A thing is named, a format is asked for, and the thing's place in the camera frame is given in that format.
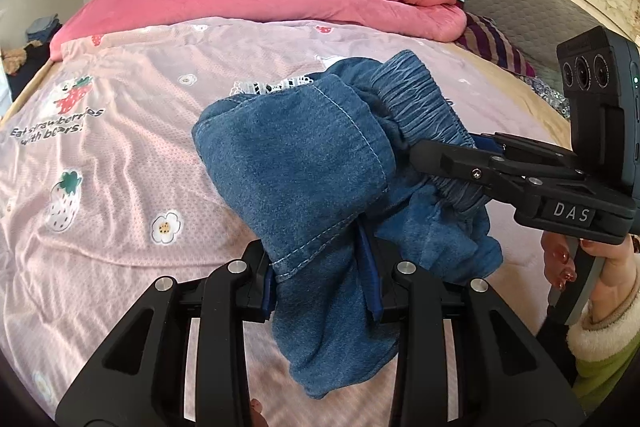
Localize person's right forearm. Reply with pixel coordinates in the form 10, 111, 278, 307
565, 277, 640, 403

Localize person's right hand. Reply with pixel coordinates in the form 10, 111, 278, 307
541, 232, 640, 315

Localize blue denim pants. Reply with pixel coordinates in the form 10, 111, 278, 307
191, 49, 503, 400

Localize purple striped pillow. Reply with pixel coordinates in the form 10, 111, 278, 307
452, 13, 536, 78

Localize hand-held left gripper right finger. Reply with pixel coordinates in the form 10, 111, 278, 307
356, 224, 586, 427

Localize pile of folded clothes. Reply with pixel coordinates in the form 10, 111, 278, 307
25, 14, 63, 45

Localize beige bed pad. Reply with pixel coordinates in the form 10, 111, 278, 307
450, 41, 572, 152

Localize brown plush toy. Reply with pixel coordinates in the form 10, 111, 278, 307
2, 47, 31, 78

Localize grey patterned cloth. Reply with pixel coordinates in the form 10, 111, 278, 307
515, 74, 572, 120

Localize person's left hand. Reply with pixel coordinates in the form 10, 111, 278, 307
248, 398, 268, 427

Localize pink strawberry print bedsheet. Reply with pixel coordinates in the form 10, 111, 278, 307
0, 14, 571, 427

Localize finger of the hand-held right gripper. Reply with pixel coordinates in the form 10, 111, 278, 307
470, 131, 587, 181
410, 138, 544, 208

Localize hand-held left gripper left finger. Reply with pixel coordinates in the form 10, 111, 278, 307
55, 239, 277, 427

